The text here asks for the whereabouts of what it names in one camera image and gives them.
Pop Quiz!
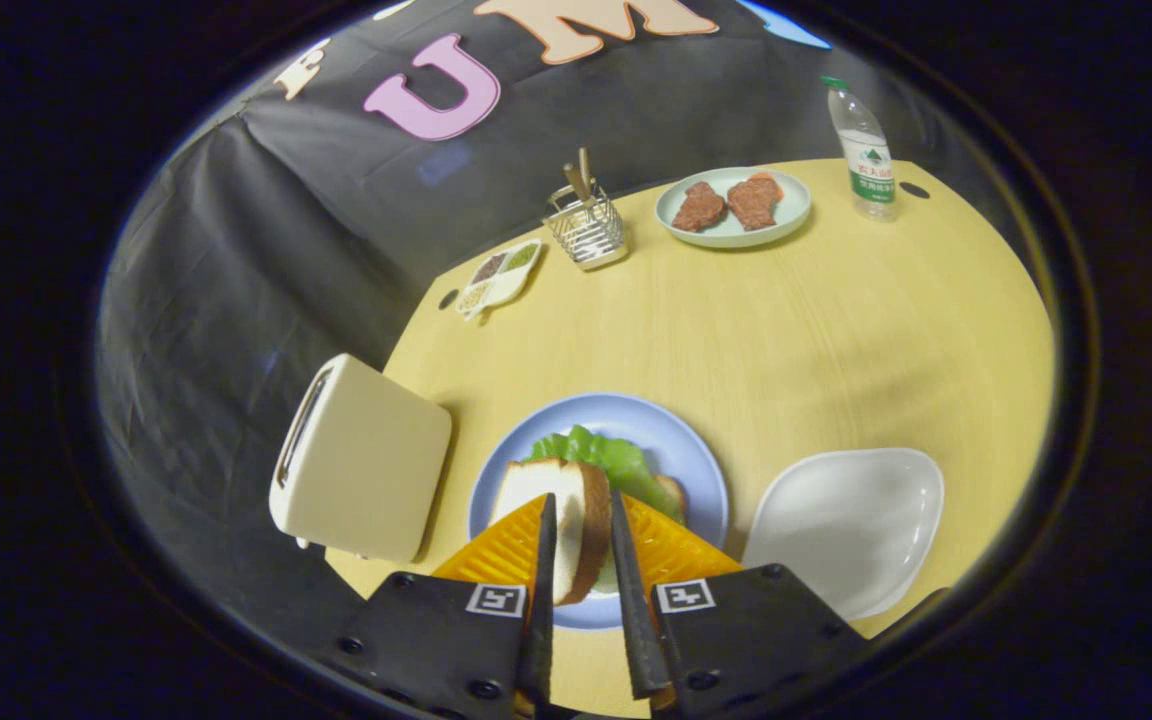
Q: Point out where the white toaster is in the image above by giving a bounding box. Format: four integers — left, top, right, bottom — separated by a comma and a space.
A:
268, 352, 454, 565

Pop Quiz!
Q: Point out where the white leaf-shaped plate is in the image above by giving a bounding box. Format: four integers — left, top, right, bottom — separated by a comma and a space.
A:
742, 447, 946, 622

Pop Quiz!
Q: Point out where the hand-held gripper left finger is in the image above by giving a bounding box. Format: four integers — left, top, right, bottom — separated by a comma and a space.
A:
331, 492, 559, 720

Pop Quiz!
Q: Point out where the white divided bean dish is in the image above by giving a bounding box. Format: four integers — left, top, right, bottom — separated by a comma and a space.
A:
454, 238, 545, 323

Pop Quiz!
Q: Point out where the clear water bottle green label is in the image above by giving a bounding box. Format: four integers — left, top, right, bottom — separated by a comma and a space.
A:
821, 76, 898, 222

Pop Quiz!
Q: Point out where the brown meat patty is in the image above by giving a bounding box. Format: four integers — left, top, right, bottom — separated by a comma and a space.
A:
672, 181, 728, 233
727, 173, 783, 232

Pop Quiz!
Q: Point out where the pale green oval plate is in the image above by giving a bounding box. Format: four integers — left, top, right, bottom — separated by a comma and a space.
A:
655, 167, 813, 249

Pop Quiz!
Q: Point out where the plain bread slice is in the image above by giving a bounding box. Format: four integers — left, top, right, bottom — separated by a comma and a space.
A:
489, 457, 613, 607

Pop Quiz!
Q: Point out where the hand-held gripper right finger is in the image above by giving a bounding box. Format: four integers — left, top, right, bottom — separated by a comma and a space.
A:
608, 488, 872, 716

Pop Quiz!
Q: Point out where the green lettuce leaf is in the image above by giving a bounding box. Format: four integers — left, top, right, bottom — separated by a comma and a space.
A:
526, 425, 685, 526

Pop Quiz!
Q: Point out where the black backdrop cloth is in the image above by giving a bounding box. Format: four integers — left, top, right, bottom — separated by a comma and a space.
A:
96, 0, 937, 601

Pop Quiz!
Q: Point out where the metal wire utensil holder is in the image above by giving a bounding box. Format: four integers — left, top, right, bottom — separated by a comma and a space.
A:
543, 185, 629, 272

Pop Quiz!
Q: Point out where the blue plate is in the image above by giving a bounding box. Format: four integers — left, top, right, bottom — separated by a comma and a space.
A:
467, 392, 730, 631

